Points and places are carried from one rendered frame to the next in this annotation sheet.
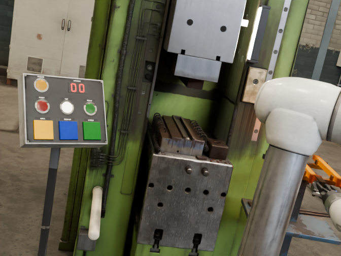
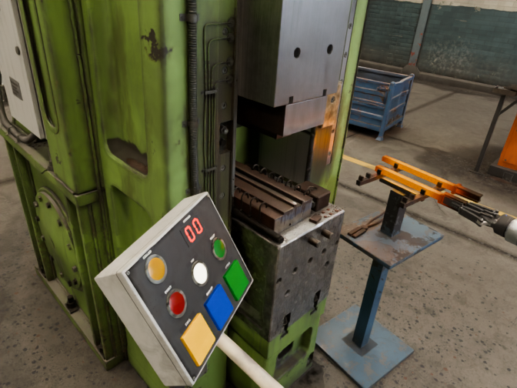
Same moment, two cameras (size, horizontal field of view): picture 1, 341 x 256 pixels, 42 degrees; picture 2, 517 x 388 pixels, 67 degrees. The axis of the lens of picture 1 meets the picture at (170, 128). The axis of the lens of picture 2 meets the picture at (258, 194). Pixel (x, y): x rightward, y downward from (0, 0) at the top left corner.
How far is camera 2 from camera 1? 1.35 m
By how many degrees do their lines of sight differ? 37
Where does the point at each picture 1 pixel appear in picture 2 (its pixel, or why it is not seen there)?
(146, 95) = (226, 169)
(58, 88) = (175, 253)
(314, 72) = not seen: hidden behind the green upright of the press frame
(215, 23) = (322, 44)
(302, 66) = not seen: hidden behind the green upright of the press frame
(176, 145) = (288, 219)
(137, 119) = (221, 204)
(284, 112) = not seen: outside the picture
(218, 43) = (325, 72)
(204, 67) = (312, 110)
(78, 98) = (201, 246)
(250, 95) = (328, 118)
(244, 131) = (321, 158)
